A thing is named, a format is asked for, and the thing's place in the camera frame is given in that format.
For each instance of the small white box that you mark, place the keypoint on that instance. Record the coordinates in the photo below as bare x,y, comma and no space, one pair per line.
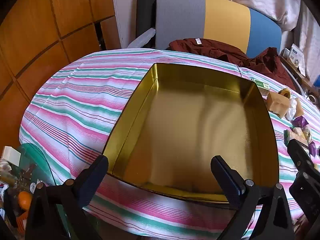
295,53

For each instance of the green white slim box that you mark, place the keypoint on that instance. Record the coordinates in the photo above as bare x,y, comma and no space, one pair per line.
261,86

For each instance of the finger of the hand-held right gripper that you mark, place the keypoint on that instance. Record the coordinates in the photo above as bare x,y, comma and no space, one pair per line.
298,155

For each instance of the grey yellow blue chair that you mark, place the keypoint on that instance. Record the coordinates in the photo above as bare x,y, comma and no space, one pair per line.
225,22

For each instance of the white padded armrest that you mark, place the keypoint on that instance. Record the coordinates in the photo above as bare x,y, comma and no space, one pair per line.
142,38

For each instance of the white square box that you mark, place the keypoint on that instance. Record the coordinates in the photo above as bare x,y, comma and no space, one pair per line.
11,155

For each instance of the glass side table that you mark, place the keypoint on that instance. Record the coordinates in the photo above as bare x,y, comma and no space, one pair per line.
37,155

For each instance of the gold tin box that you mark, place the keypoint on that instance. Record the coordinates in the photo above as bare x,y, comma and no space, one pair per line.
190,135

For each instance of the pale curtain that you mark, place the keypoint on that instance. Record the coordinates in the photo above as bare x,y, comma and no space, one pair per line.
310,42

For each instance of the pink green striped bedsheet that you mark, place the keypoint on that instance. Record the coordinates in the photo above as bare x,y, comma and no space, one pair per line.
75,105

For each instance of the orange fruit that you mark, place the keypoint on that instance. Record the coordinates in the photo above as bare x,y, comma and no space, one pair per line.
25,200

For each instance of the maroon garment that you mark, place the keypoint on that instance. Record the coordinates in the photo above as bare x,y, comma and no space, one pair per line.
207,48

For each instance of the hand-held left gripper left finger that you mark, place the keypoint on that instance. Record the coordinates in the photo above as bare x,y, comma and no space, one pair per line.
92,178

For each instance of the black post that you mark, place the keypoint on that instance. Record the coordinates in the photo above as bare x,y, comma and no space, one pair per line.
145,10

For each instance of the large brown packet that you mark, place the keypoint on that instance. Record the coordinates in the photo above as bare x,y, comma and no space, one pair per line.
276,106

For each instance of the pale yellow packet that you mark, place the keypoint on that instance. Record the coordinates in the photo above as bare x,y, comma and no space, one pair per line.
308,132

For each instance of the wooden ledge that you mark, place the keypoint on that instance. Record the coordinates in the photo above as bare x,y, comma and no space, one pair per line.
300,76

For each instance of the tape roll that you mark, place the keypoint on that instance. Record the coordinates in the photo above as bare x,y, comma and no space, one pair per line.
287,95

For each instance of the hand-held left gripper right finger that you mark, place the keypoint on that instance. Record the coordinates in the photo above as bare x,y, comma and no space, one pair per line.
225,175

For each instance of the wooden wardrobe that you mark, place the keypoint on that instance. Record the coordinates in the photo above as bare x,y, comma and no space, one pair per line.
37,30

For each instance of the purple snack packet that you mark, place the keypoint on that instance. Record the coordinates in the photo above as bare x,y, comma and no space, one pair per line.
312,148
300,122

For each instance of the white plastic packet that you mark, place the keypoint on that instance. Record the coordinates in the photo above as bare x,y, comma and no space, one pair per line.
292,110

